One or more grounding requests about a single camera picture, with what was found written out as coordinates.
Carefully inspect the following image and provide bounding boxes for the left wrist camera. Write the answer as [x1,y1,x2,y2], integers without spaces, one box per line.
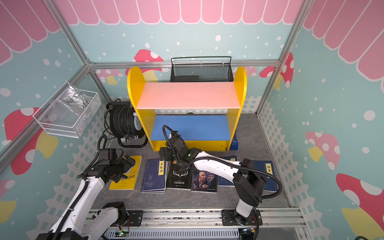
[99,148,118,163]

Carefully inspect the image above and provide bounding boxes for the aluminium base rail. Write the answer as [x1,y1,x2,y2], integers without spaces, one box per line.
[53,206,310,240]

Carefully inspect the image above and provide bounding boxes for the dark blue thread-bound book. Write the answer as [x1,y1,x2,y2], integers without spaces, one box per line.
[141,159,168,194]

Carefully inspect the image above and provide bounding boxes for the clear plastic bag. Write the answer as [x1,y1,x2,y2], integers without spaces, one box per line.
[55,85,92,122]

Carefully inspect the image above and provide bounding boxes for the yellow cartoon cover book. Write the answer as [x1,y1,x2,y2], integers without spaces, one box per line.
[109,156,142,191]

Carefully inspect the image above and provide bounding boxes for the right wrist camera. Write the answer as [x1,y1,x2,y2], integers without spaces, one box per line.
[167,135,186,152]

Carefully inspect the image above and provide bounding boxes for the white wire wall basket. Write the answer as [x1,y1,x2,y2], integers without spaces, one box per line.
[33,82,102,139]

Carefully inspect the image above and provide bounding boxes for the black cable reel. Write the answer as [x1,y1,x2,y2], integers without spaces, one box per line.
[104,99,149,149]

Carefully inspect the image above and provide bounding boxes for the blue crate behind shelf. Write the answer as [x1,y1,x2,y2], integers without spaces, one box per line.
[229,133,239,151]

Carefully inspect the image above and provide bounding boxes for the dark blue book far right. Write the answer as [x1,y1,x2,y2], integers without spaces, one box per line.
[252,160,279,194]

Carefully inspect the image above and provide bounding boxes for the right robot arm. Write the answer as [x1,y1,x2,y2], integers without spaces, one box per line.
[162,125,283,226]

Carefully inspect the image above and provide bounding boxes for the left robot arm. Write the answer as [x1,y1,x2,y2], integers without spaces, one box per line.
[37,135,136,240]

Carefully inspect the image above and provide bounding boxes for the black wire mesh basket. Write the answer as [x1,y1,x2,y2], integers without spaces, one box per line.
[170,56,234,83]

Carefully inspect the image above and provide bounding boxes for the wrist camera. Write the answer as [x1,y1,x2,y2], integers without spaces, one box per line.
[167,135,186,152]
[99,148,118,163]

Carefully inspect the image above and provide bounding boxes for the black antler cover book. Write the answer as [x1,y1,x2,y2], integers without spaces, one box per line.
[166,161,192,190]

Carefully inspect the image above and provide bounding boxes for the blue book yellow label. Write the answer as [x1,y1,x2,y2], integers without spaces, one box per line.
[218,156,238,187]

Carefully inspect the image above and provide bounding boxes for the old man cover book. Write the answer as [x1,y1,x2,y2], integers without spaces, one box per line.
[191,170,218,193]

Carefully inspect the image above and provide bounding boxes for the yellow bookshelf pink blue shelves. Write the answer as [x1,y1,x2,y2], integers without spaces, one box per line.
[127,67,248,152]

